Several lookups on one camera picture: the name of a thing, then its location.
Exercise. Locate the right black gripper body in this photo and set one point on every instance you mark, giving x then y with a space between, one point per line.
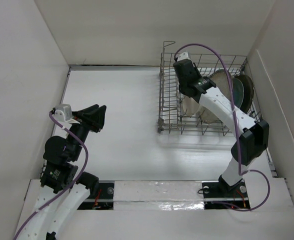
181 89

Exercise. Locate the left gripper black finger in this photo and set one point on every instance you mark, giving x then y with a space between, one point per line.
101 112
89 115

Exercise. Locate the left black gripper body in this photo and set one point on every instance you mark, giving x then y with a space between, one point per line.
81 130

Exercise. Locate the cream divided plate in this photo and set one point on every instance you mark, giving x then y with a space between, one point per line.
190 106

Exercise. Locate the speckled white dark-rimmed plate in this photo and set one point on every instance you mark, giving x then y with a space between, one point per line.
219 77

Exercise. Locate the blue-grey round plate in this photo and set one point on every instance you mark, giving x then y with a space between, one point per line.
238 92

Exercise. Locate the brown glazed round plate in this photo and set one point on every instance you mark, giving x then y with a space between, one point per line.
248 95

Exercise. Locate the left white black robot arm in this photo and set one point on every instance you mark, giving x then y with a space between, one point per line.
64 183

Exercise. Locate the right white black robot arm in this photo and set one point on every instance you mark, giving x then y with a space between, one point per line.
251 135

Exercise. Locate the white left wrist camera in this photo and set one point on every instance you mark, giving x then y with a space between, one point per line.
62 113

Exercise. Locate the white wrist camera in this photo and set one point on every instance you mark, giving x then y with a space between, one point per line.
62 113
182 56

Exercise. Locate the grey wire dish rack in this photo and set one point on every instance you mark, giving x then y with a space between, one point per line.
170 109

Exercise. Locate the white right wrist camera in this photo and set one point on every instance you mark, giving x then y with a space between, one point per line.
182 56

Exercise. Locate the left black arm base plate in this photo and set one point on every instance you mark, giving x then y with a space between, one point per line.
102 200

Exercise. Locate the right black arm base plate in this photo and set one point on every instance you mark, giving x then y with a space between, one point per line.
215 199

